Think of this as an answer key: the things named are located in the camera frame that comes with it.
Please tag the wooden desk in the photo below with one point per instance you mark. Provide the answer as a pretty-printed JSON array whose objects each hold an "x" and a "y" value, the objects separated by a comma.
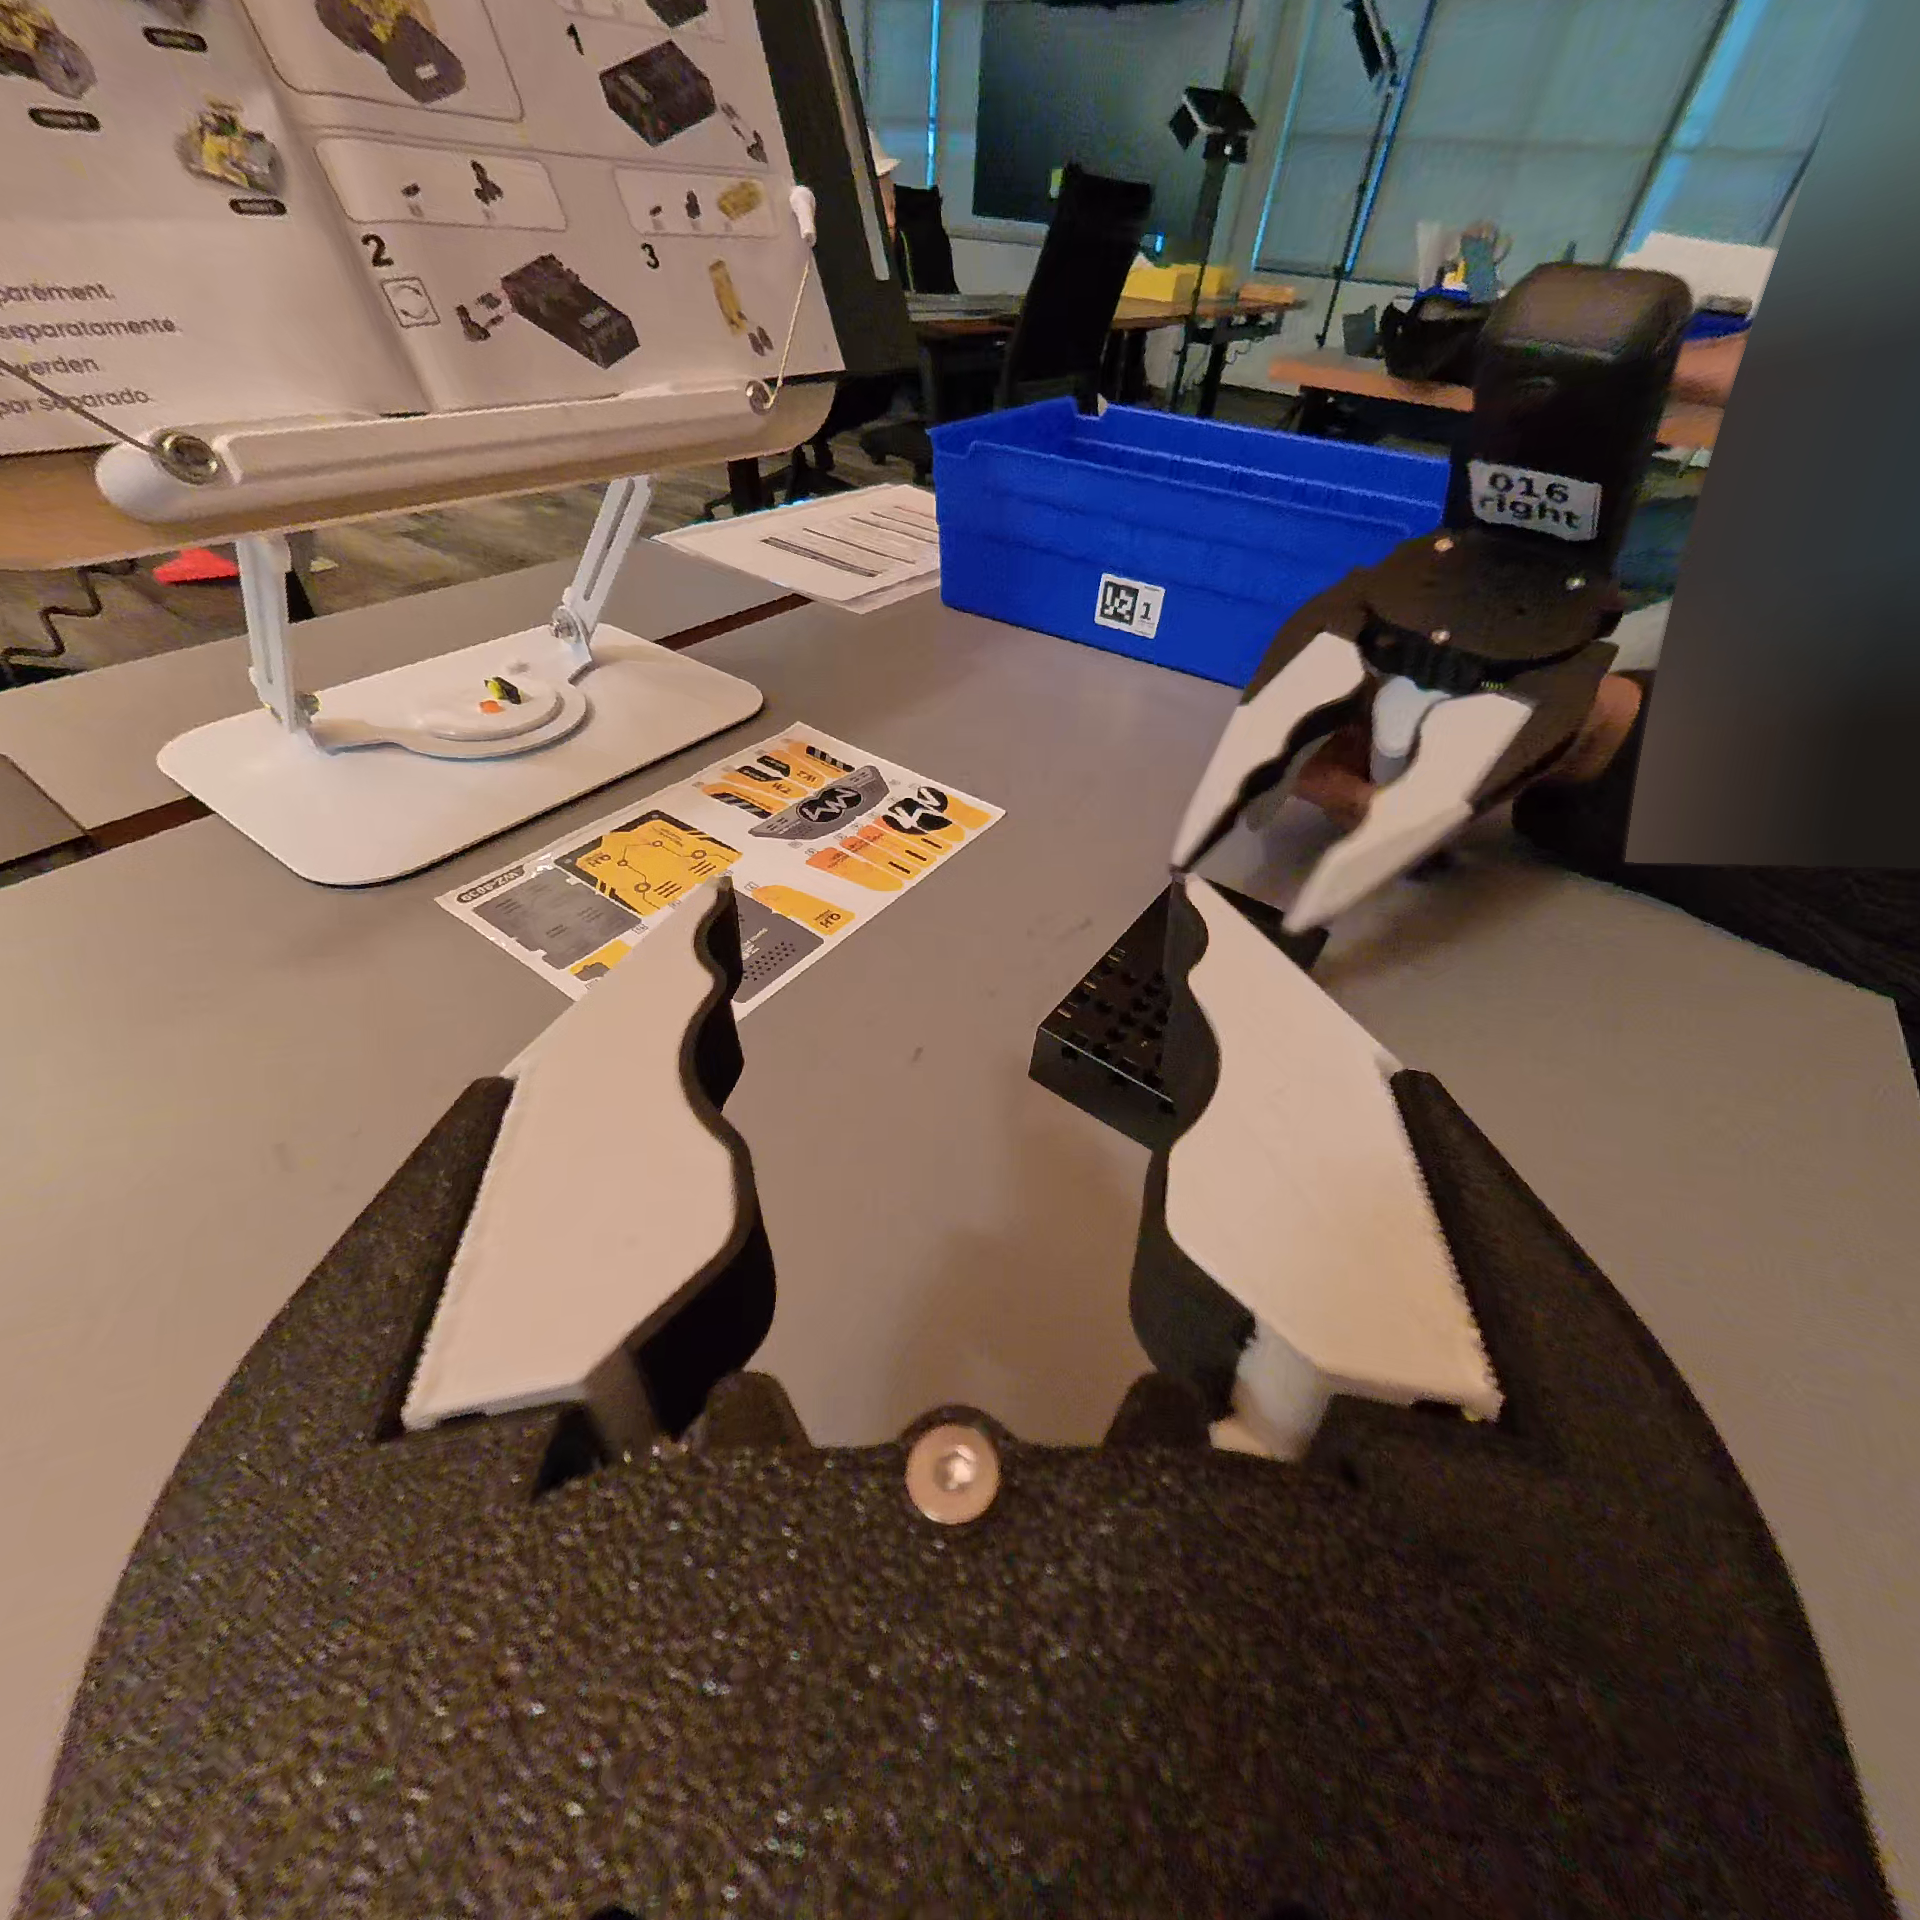
[
  {"x": 1049, "y": 324},
  {"x": 1349, "y": 383}
]

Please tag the printed paper sheet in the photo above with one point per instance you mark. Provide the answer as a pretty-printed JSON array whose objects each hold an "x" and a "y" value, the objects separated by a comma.
[{"x": 809, "y": 548}]

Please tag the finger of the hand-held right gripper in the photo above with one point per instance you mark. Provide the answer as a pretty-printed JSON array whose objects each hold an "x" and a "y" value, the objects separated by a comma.
[
  {"x": 1424, "y": 797},
  {"x": 1268, "y": 721}
]

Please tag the red floor marker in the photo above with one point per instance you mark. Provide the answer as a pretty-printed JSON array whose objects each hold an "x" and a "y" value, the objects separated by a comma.
[{"x": 197, "y": 569}]

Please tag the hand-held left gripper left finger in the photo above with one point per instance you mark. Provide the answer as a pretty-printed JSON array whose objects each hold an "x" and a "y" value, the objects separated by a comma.
[{"x": 585, "y": 1202}]

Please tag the studio light on tripod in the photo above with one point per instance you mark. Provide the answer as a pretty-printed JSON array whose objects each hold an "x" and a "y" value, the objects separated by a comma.
[{"x": 1213, "y": 130}]

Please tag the person's right hand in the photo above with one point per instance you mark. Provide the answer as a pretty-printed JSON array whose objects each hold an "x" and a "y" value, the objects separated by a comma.
[{"x": 1605, "y": 729}]

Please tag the white book stand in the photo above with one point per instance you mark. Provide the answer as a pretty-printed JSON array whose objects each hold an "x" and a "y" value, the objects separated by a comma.
[{"x": 450, "y": 810}]

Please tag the blue plastic bin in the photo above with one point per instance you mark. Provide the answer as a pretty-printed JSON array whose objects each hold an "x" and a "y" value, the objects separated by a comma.
[{"x": 1200, "y": 541}]

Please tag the dark wall screen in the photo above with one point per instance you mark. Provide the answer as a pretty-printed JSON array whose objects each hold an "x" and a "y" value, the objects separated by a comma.
[{"x": 1110, "y": 107}]

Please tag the black office chair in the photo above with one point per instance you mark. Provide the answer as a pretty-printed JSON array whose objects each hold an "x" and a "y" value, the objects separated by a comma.
[{"x": 1072, "y": 284}]

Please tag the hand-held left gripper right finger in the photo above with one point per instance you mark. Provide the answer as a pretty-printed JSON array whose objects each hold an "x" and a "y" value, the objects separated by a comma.
[{"x": 1320, "y": 1202}]

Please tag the yellow and grey sticker sheet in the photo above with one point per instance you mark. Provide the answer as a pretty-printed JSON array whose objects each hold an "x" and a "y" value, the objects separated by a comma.
[{"x": 629, "y": 870}]

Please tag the black bag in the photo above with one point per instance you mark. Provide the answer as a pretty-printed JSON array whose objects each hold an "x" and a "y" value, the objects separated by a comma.
[{"x": 1424, "y": 339}]

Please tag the building instruction booklet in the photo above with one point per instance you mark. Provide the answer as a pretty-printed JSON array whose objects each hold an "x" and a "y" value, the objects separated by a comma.
[{"x": 301, "y": 225}]

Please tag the yellow bin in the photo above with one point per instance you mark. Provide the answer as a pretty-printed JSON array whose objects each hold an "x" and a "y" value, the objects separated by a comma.
[{"x": 1177, "y": 283}]

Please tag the black perforated battery box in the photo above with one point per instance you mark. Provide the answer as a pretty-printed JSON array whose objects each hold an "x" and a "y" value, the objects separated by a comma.
[{"x": 1102, "y": 1037}]

